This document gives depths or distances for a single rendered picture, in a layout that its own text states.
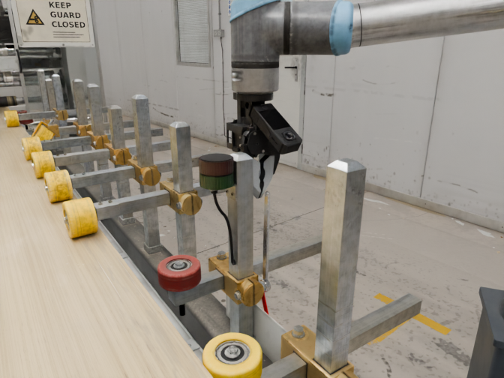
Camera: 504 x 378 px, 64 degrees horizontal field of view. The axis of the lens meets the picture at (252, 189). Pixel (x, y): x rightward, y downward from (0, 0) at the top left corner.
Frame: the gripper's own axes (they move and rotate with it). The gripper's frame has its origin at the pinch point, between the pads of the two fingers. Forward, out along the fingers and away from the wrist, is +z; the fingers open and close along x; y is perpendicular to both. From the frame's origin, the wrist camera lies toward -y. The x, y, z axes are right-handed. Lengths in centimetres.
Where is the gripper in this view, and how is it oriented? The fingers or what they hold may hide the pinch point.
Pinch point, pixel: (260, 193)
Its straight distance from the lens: 83.0
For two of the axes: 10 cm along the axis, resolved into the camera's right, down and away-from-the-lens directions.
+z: 0.0, 9.4, 3.4
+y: -5.6, -2.8, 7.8
